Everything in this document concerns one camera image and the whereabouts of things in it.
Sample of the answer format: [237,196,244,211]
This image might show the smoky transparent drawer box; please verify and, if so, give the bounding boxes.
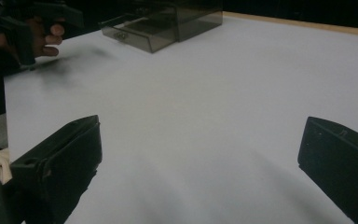
[122,0,224,43]

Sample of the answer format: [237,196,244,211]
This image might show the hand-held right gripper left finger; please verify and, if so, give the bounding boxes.
[9,114,103,224]

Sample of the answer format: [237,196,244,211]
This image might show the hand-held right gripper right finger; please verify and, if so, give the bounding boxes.
[297,116,358,224]

